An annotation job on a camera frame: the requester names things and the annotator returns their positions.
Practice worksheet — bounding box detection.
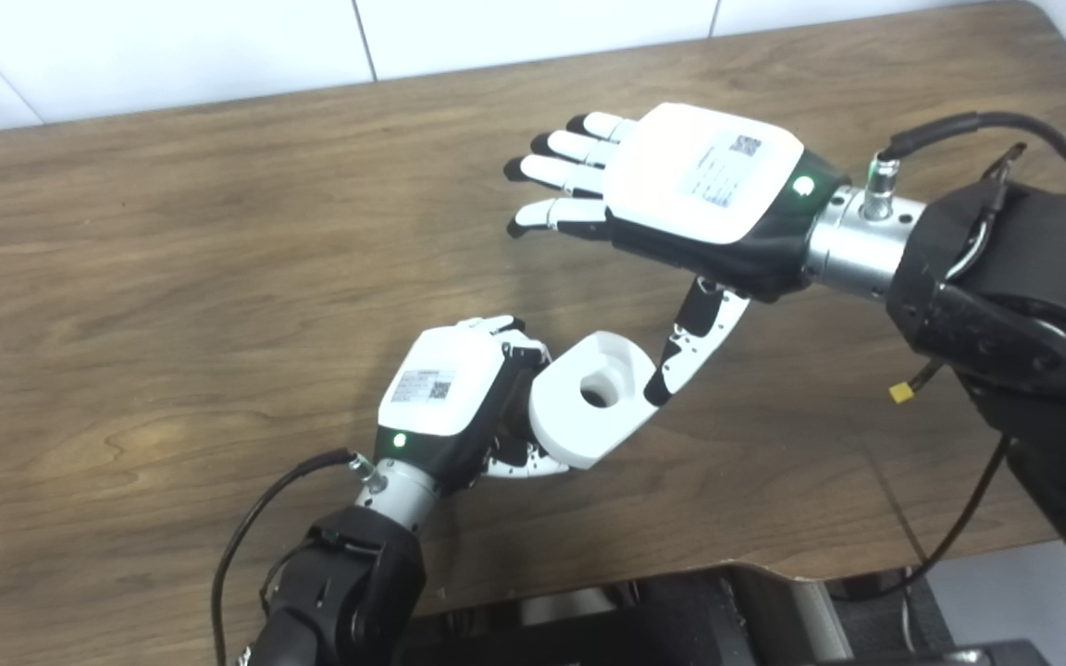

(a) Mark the white and black left hand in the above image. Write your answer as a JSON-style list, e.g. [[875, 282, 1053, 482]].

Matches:
[[374, 315, 572, 493]]

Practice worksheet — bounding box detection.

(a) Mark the white and black right hand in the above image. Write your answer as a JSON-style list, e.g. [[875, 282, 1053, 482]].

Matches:
[[503, 102, 853, 409]]

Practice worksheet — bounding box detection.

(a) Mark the round white plastic piece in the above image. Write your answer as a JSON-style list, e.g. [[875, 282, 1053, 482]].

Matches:
[[528, 331, 664, 470]]

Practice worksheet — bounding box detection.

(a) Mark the dark robot torso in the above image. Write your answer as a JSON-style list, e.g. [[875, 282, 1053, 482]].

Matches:
[[402, 562, 1057, 666]]

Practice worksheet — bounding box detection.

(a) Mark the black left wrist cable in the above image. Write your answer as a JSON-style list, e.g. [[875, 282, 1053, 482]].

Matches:
[[210, 449, 378, 666]]

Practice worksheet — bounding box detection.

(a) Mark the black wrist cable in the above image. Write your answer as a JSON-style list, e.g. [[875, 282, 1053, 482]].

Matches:
[[864, 111, 1066, 221], [210, 449, 378, 666]]

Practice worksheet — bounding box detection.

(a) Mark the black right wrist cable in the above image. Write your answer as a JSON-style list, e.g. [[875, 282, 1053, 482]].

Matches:
[[864, 111, 1066, 221]]

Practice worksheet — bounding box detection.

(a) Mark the thin black hanging cable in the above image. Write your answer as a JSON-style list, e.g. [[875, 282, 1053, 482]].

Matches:
[[827, 435, 1014, 603]]

